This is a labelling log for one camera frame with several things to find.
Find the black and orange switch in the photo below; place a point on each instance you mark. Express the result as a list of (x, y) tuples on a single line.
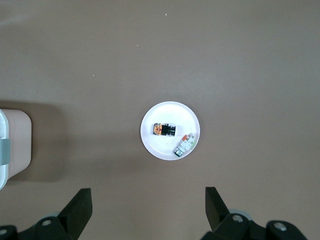
[(163, 130)]

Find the white lidded storage box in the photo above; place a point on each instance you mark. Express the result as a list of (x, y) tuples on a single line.
[(17, 140)]

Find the pink round plate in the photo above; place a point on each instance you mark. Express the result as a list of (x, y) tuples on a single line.
[(170, 112)]

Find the small white orange connector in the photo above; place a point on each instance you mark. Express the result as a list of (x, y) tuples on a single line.
[(184, 145)]

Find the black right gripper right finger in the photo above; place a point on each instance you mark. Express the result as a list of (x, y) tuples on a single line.
[(220, 215)]

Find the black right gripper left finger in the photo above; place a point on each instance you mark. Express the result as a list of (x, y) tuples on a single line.
[(75, 215)]

